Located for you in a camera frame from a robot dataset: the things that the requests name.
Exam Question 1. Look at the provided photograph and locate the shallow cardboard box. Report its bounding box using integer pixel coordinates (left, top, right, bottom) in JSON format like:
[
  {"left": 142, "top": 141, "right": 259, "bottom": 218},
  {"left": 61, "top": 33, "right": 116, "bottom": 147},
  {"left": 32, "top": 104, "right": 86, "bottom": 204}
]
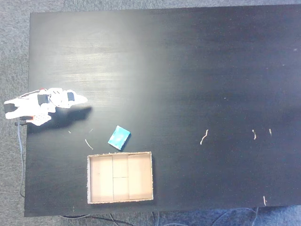
[{"left": 87, "top": 151, "right": 154, "bottom": 205}]

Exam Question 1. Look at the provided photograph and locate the curved wood sliver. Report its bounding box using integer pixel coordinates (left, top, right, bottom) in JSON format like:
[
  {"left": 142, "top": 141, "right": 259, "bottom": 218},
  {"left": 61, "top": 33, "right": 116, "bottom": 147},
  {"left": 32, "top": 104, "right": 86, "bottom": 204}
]
[{"left": 199, "top": 129, "right": 209, "bottom": 145}]

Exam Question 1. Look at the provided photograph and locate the red and white arm wire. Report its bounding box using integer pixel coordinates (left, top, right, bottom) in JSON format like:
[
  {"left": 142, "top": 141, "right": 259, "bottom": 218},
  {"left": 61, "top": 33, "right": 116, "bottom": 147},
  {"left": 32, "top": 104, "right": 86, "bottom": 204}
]
[{"left": 16, "top": 88, "right": 48, "bottom": 99}]

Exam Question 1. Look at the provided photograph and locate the grey power cable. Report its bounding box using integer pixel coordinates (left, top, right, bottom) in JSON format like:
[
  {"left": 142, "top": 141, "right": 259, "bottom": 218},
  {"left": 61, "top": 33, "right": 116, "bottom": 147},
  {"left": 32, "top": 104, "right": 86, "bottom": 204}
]
[{"left": 14, "top": 121, "right": 26, "bottom": 198}]

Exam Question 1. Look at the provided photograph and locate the pale floor cable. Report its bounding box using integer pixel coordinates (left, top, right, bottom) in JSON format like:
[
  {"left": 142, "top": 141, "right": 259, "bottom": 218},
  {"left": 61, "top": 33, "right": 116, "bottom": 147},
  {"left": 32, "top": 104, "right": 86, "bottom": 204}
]
[{"left": 210, "top": 206, "right": 260, "bottom": 226}]

